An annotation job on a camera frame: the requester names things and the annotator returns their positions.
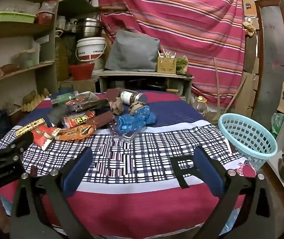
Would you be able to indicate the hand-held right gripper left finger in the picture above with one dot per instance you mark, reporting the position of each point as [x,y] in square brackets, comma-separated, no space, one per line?
[78,171]

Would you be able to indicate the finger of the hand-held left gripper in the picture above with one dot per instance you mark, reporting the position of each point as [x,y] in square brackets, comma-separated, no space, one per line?
[25,139]

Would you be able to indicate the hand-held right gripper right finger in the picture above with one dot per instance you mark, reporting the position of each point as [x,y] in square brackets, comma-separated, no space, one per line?
[209,171]

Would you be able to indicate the orange snack packet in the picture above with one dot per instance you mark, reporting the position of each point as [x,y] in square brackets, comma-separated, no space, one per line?
[76,133]

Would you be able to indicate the light blue plastic basket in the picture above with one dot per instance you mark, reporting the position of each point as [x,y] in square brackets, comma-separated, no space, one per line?
[259,161]

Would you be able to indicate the clear plastic snack packet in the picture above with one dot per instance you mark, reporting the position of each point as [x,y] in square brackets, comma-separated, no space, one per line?
[122,134]

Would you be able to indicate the blue plastic bag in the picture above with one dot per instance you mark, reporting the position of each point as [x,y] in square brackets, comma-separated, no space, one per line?
[134,120]

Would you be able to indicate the brown paper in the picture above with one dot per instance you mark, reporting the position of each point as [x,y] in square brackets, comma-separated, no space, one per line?
[116,105]
[135,107]

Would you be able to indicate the gold black wrapper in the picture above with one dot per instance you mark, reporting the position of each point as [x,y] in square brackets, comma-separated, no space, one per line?
[30,127]

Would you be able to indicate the red white snack packet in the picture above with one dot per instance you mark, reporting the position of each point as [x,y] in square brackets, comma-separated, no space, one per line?
[43,137]

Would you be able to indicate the yellow egg carton tray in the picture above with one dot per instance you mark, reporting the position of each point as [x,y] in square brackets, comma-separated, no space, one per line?
[33,102]

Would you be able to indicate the green plastic bottle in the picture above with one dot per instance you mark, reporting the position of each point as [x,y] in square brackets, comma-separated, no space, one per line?
[63,98]

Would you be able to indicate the white cabinet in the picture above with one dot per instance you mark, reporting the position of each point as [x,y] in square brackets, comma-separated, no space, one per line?
[271,164]

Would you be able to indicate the oil bottle yellow cap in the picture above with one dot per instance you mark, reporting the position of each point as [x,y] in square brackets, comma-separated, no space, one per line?
[200,105]

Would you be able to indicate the dark snack packet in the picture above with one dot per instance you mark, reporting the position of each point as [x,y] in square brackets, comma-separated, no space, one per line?
[87,105]

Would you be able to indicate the printed plaid blanket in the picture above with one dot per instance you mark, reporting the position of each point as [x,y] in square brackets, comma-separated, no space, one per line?
[142,204]

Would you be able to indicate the wooden stick red grip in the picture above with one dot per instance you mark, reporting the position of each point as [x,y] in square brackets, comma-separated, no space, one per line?
[235,93]

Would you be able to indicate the green plastic bag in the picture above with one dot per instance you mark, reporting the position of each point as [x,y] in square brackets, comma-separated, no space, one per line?
[278,124]

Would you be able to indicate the red plastic basin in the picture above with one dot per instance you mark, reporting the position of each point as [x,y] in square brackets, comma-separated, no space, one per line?
[81,71]

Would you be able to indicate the large yellow oil jug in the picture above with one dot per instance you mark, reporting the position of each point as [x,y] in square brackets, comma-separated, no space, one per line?
[61,57]

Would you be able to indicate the glass jar white label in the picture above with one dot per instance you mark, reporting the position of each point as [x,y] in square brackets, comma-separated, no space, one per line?
[132,97]

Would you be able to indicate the flattened cardboard sheets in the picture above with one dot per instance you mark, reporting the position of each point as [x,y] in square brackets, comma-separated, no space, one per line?
[250,84]

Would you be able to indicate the green leafy vegetables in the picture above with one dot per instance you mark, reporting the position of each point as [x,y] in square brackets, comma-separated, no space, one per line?
[181,64]

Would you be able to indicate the wooden shelf unit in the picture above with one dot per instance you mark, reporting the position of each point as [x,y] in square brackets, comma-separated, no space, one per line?
[17,28]

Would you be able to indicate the white plastic bucket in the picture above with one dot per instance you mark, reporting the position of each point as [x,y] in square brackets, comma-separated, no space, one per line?
[91,48]

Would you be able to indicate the wooden utensil holder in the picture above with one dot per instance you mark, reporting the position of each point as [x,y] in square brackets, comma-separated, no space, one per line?
[167,66]

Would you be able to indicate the low wooden rack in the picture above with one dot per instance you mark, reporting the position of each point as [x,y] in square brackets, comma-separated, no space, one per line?
[144,74]

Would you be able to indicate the red plastic container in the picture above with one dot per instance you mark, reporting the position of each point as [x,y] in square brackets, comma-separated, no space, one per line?
[45,18]

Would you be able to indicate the green plastic tray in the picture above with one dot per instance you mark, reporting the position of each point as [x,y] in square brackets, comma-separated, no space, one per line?
[15,17]

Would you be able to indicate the large steel stockpot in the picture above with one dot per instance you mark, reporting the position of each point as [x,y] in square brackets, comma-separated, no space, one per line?
[88,28]

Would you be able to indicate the grey metal door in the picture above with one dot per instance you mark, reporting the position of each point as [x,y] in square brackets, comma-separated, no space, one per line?
[272,54]

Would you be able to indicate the grey cushion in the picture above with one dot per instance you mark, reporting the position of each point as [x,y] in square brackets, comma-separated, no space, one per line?
[132,49]

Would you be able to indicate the striped red cloth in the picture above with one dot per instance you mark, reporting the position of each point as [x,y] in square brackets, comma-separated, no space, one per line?
[181,25]

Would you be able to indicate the wooden pole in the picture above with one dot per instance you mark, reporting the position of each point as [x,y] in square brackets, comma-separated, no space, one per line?
[113,8]

